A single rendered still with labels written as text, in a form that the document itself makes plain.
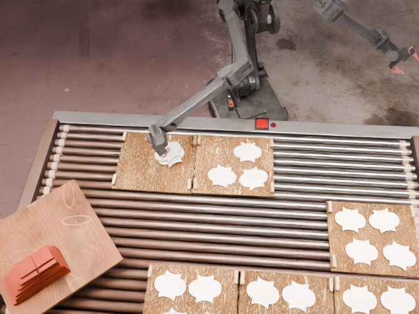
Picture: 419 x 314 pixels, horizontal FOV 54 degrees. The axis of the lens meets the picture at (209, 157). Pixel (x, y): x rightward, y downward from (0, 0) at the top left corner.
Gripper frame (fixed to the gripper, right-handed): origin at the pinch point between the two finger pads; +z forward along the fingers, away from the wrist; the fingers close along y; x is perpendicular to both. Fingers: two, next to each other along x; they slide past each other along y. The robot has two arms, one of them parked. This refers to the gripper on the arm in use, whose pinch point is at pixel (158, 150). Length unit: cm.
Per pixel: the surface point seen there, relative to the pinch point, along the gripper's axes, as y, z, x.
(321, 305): -106, 7, -12
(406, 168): -85, 8, -97
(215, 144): -11.4, 7.7, -28.3
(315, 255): -88, 9, -27
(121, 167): 8.3, 8.6, 19.4
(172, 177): -13.5, 8.2, 2.0
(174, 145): 0.5, 5.6, -9.9
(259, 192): -48, 7, -27
